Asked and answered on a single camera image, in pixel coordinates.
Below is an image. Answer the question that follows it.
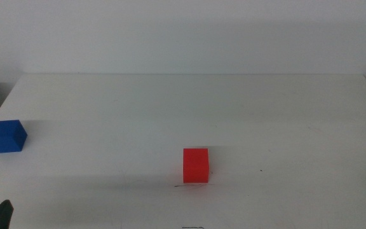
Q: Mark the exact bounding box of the blue cube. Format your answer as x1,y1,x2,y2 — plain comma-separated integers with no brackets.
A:
0,119,29,154

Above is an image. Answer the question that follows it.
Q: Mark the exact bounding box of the red cube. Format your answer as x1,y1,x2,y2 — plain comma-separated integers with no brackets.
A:
182,148,210,184

